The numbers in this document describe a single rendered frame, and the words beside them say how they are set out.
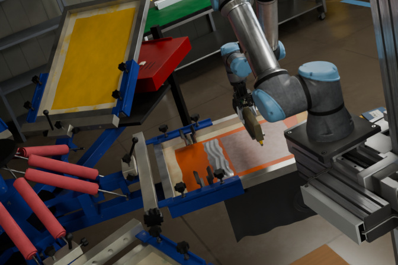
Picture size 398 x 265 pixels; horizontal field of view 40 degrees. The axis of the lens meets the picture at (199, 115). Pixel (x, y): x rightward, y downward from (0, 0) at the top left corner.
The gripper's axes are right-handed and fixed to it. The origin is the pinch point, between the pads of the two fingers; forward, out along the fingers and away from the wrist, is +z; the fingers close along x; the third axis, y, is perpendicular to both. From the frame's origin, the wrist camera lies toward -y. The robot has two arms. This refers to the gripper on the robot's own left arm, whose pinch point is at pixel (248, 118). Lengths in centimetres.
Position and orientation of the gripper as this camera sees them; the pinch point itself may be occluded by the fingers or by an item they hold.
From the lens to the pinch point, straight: 237.3
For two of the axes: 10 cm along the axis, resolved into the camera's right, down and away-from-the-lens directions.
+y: 1.8, 3.9, -9.1
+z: 2.8, 8.6, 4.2
